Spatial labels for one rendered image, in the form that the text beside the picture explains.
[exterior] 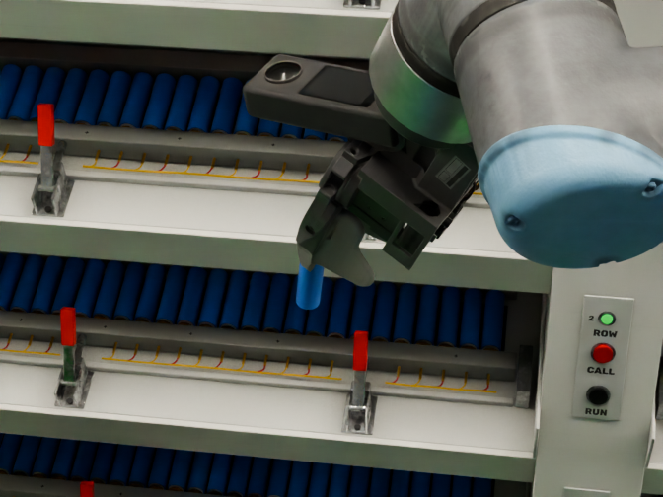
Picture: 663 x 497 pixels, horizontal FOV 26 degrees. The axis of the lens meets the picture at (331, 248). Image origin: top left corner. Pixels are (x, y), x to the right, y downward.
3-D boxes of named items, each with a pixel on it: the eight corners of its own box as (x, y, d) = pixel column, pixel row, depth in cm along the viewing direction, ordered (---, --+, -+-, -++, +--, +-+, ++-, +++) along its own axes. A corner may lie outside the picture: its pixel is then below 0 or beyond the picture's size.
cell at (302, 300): (324, 305, 108) (331, 248, 103) (302, 313, 107) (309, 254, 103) (313, 288, 109) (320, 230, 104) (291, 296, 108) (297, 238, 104)
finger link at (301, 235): (301, 266, 97) (346, 188, 91) (283, 252, 98) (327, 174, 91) (336, 228, 101) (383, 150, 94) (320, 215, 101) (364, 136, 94)
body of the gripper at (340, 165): (403, 279, 94) (472, 175, 85) (299, 200, 95) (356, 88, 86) (459, 211, 99) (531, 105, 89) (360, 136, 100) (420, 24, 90)
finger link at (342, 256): (338, 330, 102) (387, 256, 95) (273, 280, 102) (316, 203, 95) (361, 305, 104) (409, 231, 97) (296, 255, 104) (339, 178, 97)
